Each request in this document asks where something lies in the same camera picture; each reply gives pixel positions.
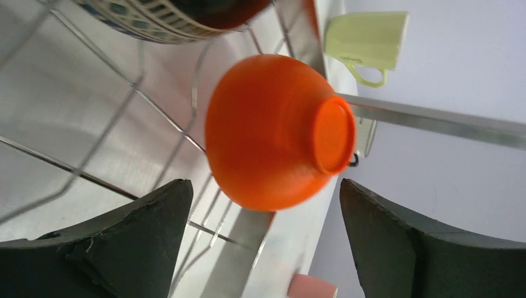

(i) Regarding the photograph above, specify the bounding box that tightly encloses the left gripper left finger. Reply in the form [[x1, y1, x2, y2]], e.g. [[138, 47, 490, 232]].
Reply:
[[1, 179, 194, 297]]

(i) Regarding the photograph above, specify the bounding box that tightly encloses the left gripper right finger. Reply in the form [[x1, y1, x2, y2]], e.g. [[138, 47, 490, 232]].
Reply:
[[339, 179, 525, 297]]

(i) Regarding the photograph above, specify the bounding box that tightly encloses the orange plastic bowl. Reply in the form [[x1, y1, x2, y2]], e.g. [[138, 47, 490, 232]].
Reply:
[[205, 54, 357, 212]]

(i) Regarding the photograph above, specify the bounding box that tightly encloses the brown patterned small bowl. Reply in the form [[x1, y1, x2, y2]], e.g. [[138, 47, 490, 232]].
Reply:
[[74, 0, 272, 45]]

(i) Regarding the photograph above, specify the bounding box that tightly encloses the stainless steel dish rack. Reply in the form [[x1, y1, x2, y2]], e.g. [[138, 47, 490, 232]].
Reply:
[[1, 1, 334, 297]]

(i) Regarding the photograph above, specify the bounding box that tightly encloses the pink cup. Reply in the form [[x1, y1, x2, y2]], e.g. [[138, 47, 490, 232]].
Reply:
[[287, 274, 338, 298]]

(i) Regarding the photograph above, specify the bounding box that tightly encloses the white mug dark rim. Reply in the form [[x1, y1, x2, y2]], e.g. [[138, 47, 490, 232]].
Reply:
[[349, 117, 378, 167]]

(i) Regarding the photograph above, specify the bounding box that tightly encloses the yellow mug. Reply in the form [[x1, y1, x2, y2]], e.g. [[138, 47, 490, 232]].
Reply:
[[324, 11, 409, 88]]

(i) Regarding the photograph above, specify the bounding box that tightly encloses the aluminium frame rail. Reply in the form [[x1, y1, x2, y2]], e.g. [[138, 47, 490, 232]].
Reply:
[[340, 94, 525, 150]]

